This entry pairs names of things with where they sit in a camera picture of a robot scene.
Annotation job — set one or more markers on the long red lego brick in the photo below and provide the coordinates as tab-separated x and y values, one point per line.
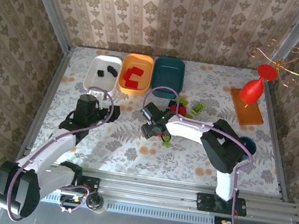
158	136
137	71
128	75
132	84

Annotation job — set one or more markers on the small black lego brick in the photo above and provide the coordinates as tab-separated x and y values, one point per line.
114	72
101	73
109	68
172	103
166	110

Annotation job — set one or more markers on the small red lego brick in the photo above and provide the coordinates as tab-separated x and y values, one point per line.
173	109
182	110

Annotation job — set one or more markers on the white plastic container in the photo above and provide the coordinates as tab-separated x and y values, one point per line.
100	82

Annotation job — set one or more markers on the orange plastic container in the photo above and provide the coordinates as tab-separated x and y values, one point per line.
140	86

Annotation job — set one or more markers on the teal plastic container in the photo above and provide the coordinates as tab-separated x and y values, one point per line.
169	75

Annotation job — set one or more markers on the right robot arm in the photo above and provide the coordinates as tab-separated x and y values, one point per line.
186	128

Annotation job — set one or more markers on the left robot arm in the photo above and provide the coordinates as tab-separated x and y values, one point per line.
47	153

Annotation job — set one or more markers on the floral tablecloth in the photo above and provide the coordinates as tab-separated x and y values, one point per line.
159	161

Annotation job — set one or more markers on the dark blue round object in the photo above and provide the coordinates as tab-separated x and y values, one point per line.
250	145

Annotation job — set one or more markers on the clear glass jar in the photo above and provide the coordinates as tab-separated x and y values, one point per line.
96	201

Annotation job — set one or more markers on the orange wooden board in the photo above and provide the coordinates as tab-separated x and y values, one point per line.
250	115

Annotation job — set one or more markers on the red goblet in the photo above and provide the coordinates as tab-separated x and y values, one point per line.
251	90

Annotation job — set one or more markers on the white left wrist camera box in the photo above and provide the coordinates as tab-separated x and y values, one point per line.
98	94

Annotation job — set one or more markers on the aluminium side rail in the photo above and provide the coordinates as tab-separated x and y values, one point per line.
44	102
276	136

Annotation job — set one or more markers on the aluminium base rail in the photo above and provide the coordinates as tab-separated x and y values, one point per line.
140	192

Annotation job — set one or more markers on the aluminium frame post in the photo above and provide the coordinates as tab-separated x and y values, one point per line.
298	38
49	9

